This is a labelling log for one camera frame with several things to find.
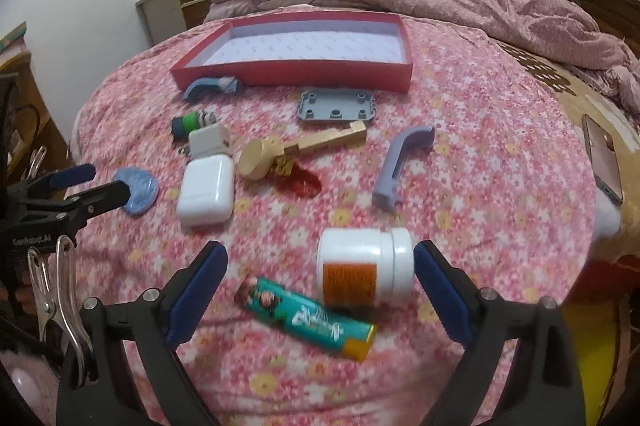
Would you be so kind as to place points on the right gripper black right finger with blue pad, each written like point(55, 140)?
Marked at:
point(543, 386)

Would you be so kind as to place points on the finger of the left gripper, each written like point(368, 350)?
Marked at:
point(48, 185)
point(95, 202)

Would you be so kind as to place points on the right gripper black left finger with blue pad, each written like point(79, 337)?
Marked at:
point(157, 322)

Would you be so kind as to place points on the blue oval plastic disc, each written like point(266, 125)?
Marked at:
point(143, 188)

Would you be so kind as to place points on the green striped toy figure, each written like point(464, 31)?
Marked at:
point(182, 126)

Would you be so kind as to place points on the teal printed lighter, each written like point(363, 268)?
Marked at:
point(304, 318)

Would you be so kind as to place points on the white pill bottle orange label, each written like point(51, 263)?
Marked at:
point(364, 268)

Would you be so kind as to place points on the grey plastic mounting plate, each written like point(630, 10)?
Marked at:
point(329, 105)

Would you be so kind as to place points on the silver metal spring clip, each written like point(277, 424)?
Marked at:
point(59, 321)

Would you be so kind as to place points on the white earbuds case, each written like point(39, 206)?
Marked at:
point(207, 191)

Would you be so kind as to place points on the white power adapter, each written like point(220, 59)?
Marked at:
point(210, 140)

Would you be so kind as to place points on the wooden mallet shaped piece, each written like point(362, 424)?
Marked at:
point(259, 155)

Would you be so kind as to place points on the blue grey curved plastic part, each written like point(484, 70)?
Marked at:
point(206, 86)

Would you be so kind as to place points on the green bedside shelf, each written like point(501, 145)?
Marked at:
point(163, 19)

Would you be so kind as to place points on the red translucent lighter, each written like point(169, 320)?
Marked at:
point(289, 177)

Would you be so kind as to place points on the pink floral bed sheet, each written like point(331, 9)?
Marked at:
point(478, 157)

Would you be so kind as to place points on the smartphone with pink case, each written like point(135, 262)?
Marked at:
point(601, 152)

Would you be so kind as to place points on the brown patterned blanket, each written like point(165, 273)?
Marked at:
point(600, 123)

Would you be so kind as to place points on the red shallow cardboard box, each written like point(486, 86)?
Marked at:
point(324, 49)

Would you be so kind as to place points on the pink quilted duvet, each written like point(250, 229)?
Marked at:
point(559, 30)

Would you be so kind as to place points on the lilac plastic handle part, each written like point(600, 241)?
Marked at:
point(385, 194)

